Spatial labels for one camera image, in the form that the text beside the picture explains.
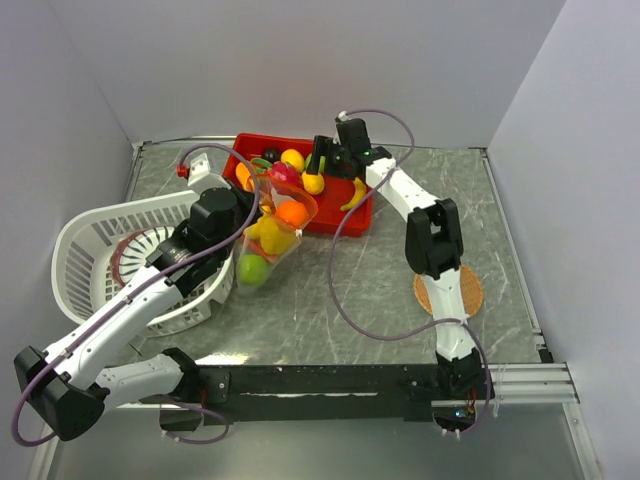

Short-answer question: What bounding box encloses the yellow orange fruit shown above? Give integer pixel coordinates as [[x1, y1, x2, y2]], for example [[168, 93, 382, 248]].
[[301, 171, 325, 196]]

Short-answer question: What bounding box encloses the yellow fruit front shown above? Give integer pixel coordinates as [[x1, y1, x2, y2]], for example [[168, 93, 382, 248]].
[[244, 221, 262, 241]]

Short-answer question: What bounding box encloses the yellow pear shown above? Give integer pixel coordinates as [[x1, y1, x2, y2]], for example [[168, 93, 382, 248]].
[[259, 216, 296, 255]]

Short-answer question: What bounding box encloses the green lime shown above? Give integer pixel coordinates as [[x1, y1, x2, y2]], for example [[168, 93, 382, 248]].
[[237, 254, 270, 287]]

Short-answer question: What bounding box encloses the clear zip bag orange zipper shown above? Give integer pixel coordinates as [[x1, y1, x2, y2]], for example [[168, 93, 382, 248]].
[[235, 175, 318, 294]]

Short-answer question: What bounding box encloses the orange tangerine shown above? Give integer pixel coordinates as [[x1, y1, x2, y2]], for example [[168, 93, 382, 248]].
[[275, 200, 309, 228]]

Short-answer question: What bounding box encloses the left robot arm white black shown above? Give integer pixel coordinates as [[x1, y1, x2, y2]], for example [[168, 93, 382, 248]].
[[14, 185, 260, 441]]

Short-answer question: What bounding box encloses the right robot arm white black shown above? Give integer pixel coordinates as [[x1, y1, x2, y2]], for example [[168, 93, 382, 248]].
[[311, 110, 492, 399]]

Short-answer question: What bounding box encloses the yellow lemon back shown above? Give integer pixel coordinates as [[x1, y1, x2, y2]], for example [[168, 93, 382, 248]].
[[280, 149, 306, 173]]

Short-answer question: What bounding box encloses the yellow banana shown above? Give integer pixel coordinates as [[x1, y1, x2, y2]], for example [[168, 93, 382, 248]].
[[340, 177, 367, 212]]

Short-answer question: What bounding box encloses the pink dragon fruit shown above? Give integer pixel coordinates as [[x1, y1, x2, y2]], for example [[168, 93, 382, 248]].
[[269, 161, 301, 186]]

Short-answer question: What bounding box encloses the yellow orange mango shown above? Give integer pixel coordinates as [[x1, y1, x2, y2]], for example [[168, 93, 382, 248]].
[[235, 162, 255, 192]]

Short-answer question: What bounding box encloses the red plastic tray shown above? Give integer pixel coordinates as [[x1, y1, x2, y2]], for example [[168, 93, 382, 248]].
[[233, 132, 374, 237]]

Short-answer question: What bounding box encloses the dark purple mangosteen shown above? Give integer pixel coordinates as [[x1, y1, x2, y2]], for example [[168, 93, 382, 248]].
[[262, 147, 281, 163]]

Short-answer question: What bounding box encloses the green watermelon wedge back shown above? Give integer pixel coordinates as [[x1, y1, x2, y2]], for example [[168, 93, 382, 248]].
[[250, 157, 272, 175]]

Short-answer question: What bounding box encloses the white blue striped plate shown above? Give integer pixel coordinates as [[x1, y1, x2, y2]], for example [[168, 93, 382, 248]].
[[119, 225, 174, 285]]

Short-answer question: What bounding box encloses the dark red plate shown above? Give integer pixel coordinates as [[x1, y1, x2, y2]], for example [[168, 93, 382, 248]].
[[109, 236, 132, 287]]

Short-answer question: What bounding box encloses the white plastic basket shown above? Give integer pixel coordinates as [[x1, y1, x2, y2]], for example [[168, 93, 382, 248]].
[[51, 191, 234, 338]]

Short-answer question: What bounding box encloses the round woven bamboo coaster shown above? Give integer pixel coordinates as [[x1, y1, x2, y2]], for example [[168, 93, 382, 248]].
[[413, 264, 484, 317]]

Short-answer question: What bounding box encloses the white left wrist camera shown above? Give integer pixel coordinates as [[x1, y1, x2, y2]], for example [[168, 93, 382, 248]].
[[176, 153, 229, 195]]

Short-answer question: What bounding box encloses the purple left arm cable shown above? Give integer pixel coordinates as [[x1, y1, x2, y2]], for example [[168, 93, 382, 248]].
[[10, 143, 262, 445]]

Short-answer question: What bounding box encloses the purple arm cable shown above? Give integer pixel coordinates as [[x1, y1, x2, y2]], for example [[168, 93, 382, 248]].
[[327, 108, 494, 437], [10, 143, 262, 445]]

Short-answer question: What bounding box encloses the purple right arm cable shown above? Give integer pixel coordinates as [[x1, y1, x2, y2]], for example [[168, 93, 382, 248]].
[[327, 108, 494, 437]]

